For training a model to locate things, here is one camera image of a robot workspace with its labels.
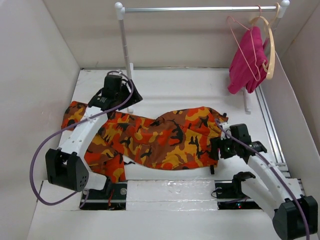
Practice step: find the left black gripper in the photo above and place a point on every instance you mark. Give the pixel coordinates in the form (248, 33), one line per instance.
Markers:
(134, 98)

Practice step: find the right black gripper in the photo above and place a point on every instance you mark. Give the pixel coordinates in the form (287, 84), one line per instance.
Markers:
(215, 143)

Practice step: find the orange camouflage trousers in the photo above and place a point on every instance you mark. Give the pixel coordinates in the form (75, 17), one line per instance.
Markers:
(176, 140)

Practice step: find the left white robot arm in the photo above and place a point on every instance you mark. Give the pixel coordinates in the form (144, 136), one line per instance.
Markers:
(66, 166)

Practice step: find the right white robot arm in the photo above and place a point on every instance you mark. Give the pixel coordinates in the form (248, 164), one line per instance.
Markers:
(293, 214)

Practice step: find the beige plastic hanger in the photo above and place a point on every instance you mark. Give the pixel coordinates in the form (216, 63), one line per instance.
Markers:
(270, 67)

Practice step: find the magenta hanging garment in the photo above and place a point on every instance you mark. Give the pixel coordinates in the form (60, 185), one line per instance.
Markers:
(252, 85)

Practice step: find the white and silver clothes rack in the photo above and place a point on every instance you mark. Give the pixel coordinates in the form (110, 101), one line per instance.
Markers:
(178, 56)

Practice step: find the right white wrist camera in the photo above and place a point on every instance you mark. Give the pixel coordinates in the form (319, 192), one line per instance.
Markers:
(225, 131)

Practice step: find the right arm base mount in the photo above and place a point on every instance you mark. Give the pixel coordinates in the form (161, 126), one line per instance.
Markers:
(228, 198)

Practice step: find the aluminium side rail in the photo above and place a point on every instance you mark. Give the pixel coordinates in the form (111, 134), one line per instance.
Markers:
(273, 139)

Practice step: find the pink wire hanger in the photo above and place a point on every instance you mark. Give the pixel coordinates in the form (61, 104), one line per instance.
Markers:
(244, 66)

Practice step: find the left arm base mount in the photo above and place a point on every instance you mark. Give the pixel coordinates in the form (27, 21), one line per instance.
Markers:
(113, 198)

